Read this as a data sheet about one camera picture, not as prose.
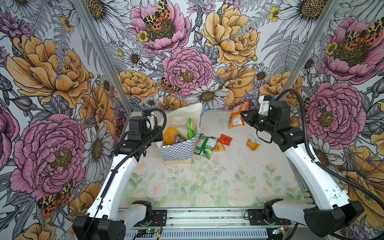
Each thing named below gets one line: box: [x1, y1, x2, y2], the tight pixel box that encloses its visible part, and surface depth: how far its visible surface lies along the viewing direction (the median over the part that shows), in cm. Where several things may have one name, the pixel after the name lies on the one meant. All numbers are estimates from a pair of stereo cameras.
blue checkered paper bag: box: [157, 103, 203, 167], surface depth 81 cm
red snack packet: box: [218, 134, 233, 146], surface depth 104 cm
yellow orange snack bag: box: [164, 126, 179, 146], surface depth 95 cm
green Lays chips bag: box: [187, 116, 197, 139], surface depth 89 cm
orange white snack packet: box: [228, 101, 250, 129], surface depth 74 cm
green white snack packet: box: [193, 133, 218, 160], surface depth 101 cm
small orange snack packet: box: [246, 139, 260, 151], surface depth 102 cm
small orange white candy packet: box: [214, 141, 226, 153], surface depth 101 cm
